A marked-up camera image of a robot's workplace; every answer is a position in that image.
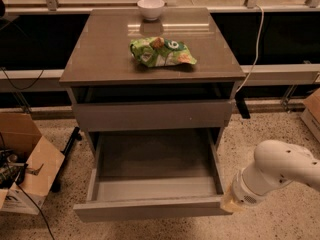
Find white cable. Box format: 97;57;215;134
235;4;265;95

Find black cable on floor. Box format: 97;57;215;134
14;183;56;240

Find black bar on floor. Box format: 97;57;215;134
51;127;82;193

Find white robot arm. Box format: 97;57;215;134
220;140;320;213

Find green chip bag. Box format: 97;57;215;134
129;37;197;68

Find grey drawer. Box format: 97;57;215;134
72;100;233;132
74;129;226;222

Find open cardboard box left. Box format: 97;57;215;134
0;112;66;216

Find grey top drawer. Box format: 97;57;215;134
72;100;233;132

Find grey drawer cabinet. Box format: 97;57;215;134
59;6;247;158

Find white ceramic bowl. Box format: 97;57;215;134
137;0;165;21

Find cardboard box right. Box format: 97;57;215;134
301;88;320;142

